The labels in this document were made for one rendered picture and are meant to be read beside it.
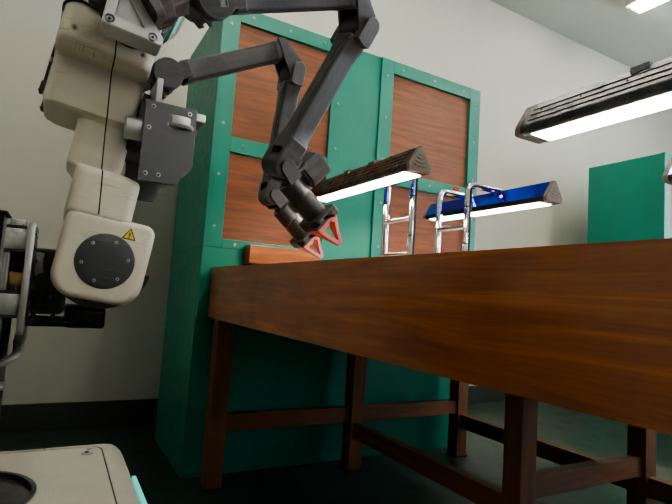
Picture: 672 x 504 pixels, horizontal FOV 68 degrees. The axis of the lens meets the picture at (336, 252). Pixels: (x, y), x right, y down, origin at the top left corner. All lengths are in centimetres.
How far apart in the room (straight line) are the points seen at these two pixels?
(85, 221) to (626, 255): 87
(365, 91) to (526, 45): 241
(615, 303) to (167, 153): 81
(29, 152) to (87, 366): 102
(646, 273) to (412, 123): 198
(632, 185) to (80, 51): 363
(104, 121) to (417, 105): 170
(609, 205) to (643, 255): 358
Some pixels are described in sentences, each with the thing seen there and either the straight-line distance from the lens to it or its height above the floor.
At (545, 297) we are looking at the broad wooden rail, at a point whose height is 70.
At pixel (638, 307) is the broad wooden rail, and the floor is 70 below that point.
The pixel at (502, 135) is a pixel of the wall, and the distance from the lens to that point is 410.
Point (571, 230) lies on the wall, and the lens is 459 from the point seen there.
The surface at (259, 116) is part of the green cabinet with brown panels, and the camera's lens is 208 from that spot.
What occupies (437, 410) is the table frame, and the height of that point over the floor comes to 21.
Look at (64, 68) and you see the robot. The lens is 113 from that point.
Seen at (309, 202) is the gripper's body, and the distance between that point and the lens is 119.
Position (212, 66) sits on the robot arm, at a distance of 150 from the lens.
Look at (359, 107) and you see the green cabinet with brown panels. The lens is 231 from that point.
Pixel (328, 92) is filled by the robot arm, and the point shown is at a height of 116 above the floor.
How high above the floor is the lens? 69
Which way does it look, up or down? 5 degrees up
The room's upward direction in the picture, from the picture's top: 4 degrees clockwise
